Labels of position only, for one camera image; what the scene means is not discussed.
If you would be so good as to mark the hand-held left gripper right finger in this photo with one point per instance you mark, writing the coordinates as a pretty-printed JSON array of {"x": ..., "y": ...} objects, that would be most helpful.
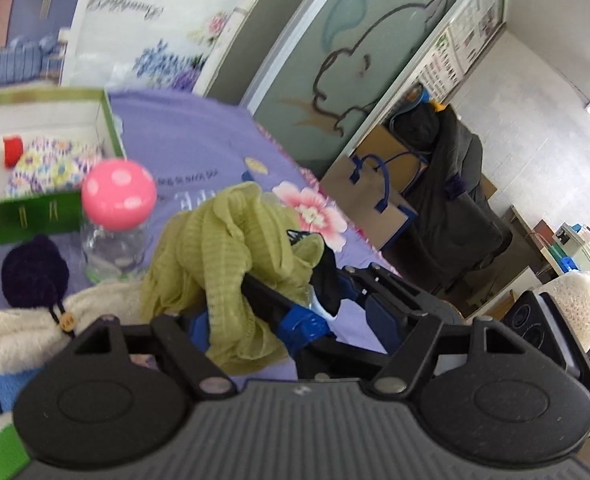
[{"x": 382, "y": 322}]

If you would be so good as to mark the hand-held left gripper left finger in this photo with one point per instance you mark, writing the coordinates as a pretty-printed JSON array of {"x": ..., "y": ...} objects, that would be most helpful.
[{"x": 197, "y": 332}]

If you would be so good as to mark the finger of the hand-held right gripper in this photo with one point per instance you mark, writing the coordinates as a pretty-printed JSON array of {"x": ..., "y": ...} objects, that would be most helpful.
[
  {"x": 400, "y": 292},
  {"x": 275, "y": 300}
]

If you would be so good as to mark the olive mesh bath pouf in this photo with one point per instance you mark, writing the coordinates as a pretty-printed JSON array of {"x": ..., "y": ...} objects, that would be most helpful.
[{"x": 225, "y": 240}]

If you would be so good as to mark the dark purple knitted pouch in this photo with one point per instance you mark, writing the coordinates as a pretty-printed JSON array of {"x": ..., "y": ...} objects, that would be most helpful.
[{"x": 35, "y": 270}]

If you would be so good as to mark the white fluffy towel with button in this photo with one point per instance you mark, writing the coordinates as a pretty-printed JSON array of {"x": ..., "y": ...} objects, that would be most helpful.
[{"x": 15, "y": 340}]

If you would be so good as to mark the green cardboard box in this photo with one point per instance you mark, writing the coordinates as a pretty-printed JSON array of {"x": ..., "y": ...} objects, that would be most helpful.
[{"x": 50, "y": 210}]

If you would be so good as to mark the blue towel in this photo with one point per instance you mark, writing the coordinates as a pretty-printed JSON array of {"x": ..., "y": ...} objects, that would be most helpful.
[{"x": 10, "y": 385}]

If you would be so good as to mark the white floral oven mitt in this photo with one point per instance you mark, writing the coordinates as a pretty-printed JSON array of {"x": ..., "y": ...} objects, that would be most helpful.
[{"x": 55, "y": 165}]

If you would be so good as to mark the green oven mitt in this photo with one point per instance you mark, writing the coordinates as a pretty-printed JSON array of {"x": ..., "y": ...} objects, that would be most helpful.
[{"x": 0, "y": 452}]

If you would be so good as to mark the red fabric rose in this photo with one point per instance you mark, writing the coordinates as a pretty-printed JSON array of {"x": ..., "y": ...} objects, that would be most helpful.
[{"x": 12, "y": 151}]

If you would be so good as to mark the white appliance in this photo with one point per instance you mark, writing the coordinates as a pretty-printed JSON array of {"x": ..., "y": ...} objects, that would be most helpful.
[{"x": 575, "y": 245}]

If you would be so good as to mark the black jacket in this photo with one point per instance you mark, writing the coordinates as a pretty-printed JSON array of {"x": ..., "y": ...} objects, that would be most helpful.
[{"x": 450, "y": 200}]

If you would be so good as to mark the glass jar with pink lid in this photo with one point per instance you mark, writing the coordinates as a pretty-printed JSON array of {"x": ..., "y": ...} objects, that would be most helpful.
[{"x": 117, "y": 210}]

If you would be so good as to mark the frosted glass door with drawing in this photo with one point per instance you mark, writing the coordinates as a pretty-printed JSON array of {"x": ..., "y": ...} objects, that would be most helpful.
[{"x": 365, "y": 50}]

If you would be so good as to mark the white floral poster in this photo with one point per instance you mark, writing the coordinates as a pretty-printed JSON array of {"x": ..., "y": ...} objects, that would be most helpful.
[{"x": 150, "y": 25}]

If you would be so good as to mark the blue plaid bedding poster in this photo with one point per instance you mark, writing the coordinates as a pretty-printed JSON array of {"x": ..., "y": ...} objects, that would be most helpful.
[{"x": 25, "y": 35}]

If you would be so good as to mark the wall notice board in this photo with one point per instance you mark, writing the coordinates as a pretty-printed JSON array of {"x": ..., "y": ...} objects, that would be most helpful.
[{"x": 465, "y": 45}]

